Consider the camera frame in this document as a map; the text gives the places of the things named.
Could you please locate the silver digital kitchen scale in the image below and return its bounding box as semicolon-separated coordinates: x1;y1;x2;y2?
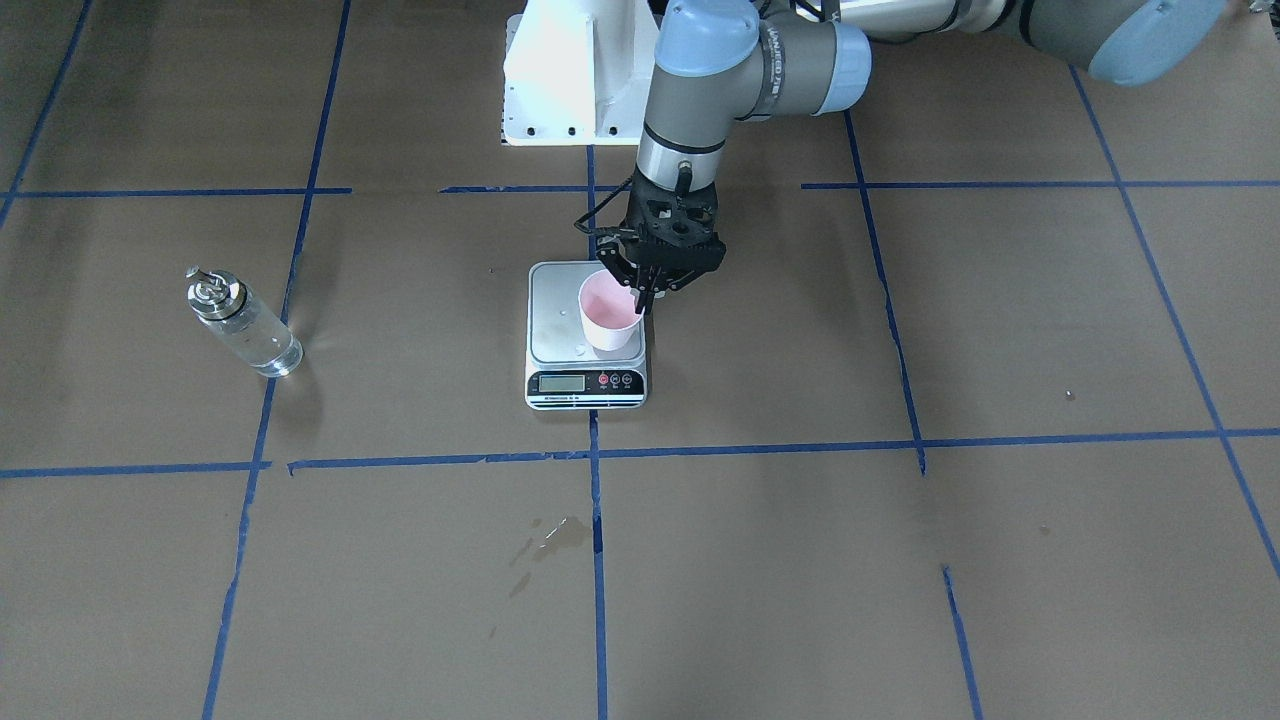
524;261;649;410

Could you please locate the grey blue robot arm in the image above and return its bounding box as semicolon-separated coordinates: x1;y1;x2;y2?
594;1;1225;315

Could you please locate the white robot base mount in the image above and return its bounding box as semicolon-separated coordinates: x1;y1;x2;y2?
502;1;659;147

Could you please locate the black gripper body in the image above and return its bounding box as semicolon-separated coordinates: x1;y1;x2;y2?
617;169;726;277

